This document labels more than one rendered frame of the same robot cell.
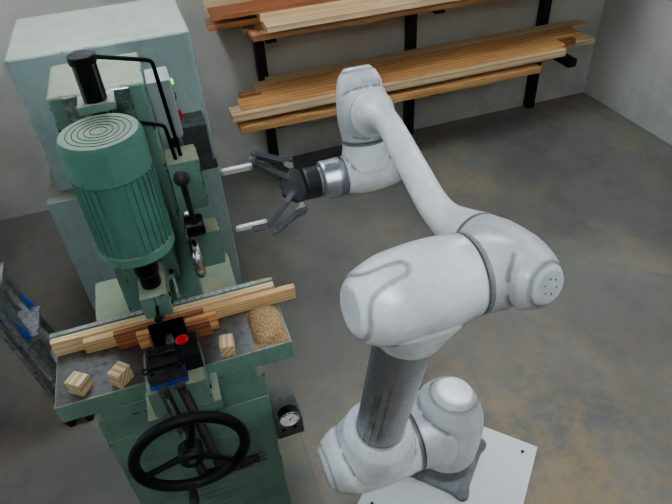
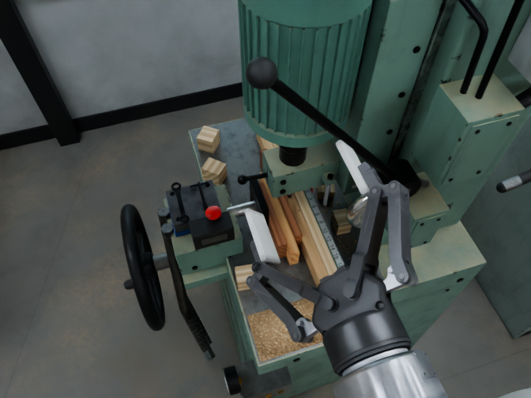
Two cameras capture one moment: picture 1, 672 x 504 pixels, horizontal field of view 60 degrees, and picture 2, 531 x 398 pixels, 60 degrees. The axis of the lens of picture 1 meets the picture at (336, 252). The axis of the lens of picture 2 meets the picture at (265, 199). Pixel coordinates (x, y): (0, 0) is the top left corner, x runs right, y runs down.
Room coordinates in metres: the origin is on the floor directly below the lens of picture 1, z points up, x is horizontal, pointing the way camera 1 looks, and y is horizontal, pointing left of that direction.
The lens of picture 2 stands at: (1.05, -0.08, 1.75)
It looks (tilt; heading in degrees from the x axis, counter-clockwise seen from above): 56 degrees down; 89
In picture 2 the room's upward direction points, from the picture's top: straight up
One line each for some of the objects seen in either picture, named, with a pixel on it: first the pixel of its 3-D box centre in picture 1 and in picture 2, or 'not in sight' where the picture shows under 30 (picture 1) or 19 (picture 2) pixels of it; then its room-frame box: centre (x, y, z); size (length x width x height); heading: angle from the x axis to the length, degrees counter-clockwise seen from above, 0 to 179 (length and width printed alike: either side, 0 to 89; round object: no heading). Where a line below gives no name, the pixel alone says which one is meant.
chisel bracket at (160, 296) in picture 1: (156, 291); (301, 169); (1.14, 0.48, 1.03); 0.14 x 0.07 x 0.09; 16
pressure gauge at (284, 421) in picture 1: (288, 416); (233, 381); (0.99, 0.17, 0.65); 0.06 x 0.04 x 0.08; 106
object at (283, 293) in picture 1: (193, 317); (300, 230); (1.14, 0.40, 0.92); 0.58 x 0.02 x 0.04; 106
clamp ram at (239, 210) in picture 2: (170, 342); (245, 208); (1.02, 0.44, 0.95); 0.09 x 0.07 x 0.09; 106
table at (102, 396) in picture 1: (178, 364); (243, 229); (1.02, 0.44, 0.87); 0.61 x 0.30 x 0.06; 106
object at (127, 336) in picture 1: (161, 328); (279, 197); (1.10, 0.48, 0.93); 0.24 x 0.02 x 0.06; 106
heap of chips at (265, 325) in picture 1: (265, 321); (289, 324); (1.10, 0.20, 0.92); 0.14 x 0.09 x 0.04; 16
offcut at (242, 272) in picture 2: (227, 345); (247, 277); (1.03, 0.30, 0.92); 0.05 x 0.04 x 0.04; 9
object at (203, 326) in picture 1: (180, 333); (270, 219); (1.08, 0.43, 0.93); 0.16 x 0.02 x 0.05; 106
